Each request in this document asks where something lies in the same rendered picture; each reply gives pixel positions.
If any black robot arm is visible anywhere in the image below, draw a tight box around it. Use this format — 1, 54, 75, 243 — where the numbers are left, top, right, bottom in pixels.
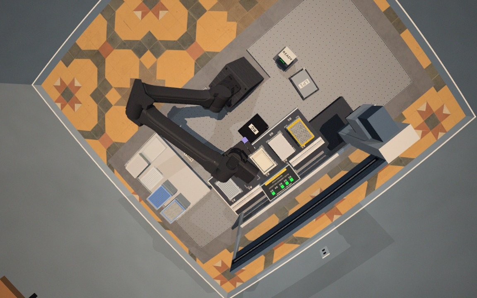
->
125, 74, 259, 183

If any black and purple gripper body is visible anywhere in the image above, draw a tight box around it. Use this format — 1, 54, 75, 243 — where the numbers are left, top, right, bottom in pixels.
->
222, 141, 255, 156

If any black rectangular pad with rg label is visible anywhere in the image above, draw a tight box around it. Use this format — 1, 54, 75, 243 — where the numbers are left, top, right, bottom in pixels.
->
238, 114, 270, 143

